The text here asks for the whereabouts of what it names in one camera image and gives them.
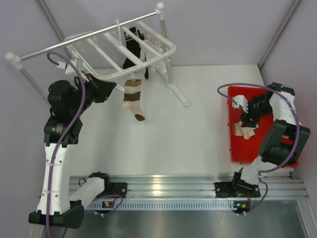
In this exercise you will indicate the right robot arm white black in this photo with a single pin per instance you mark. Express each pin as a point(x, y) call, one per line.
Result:
point(281, 145)

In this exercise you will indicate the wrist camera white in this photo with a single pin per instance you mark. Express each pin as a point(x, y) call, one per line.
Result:
point(69, 70)
point(240, 101)

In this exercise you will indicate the red plastic tray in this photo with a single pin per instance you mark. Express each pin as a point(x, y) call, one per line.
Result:
point(242, 150)

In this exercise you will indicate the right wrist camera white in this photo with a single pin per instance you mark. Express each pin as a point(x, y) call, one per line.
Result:
point(240, 101)

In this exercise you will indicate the metal drying rack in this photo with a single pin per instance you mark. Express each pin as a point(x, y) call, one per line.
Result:
point(151, 19)

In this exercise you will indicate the brown cream striped sock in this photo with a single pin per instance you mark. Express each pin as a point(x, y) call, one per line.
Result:
point(245, 132)
point(131, 100)

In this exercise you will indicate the aluminium mounting rail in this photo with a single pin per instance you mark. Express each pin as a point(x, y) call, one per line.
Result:
point(196, 193)

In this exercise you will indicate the black striped hanging sock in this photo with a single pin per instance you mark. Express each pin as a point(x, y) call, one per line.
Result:
point(133, 46)

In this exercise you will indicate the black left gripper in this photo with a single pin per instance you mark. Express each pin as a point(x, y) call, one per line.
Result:
point(102, 89)

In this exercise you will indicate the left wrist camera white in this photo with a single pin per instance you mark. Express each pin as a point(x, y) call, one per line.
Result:
point(69, 70)

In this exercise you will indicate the white plastic clip hanger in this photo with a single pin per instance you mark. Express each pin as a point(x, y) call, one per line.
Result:
point(159, 62)

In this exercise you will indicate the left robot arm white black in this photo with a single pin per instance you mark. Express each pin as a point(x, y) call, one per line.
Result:
point(57, 208)

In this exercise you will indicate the white red hanging sock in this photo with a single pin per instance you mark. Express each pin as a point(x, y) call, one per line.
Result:
point(155, 45)

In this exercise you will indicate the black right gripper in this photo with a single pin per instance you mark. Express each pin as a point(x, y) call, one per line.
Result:
point(248, 115)

